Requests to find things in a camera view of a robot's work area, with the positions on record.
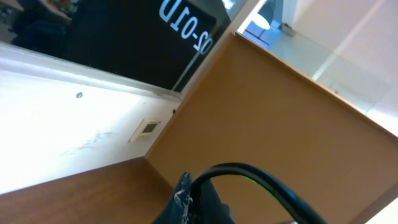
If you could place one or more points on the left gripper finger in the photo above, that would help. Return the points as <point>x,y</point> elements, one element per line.
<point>176,209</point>

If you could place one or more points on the orange wooden side partition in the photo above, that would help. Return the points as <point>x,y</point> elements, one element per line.
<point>250,107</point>

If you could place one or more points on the black sign with letters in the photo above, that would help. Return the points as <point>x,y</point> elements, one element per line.
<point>151,41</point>

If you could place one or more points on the white wall thermostat panel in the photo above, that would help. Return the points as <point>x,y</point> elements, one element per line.
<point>145,128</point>

